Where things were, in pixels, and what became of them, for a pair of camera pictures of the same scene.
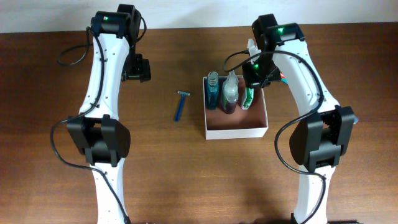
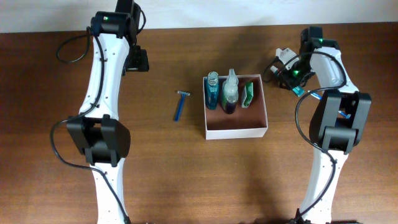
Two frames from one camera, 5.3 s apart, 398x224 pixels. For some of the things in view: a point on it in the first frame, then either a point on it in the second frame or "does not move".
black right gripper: (254, 81) -> (292, 80)
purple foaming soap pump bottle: (230, 93) does not move
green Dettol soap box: (249, 95) does not move
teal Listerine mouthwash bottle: (212, 92) does not move
